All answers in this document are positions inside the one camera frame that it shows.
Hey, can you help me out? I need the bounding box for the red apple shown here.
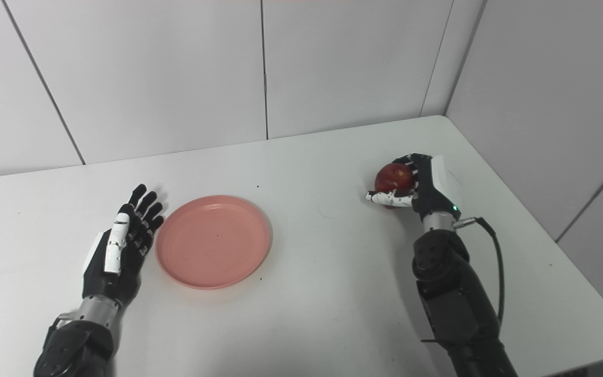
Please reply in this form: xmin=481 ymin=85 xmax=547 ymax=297
xmin=375 ymin=163 xmax=416 ymax=209

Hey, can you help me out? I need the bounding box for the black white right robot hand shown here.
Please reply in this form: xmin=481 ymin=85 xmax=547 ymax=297
xmin=366 ymin=153 xmax=462 ymax=221

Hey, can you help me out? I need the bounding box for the pink round plate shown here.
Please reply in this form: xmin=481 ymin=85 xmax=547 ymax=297
xmin=155 ymin=195 xmax=273 ymax=290

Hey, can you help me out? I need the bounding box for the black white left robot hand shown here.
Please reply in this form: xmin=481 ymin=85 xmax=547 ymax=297
xmin=82 ymin=184 xmax=165 ymax=307

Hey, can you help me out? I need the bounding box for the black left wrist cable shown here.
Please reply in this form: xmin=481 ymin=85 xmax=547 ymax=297
xmin=42 ymin=312 xmax=73 ymax=349

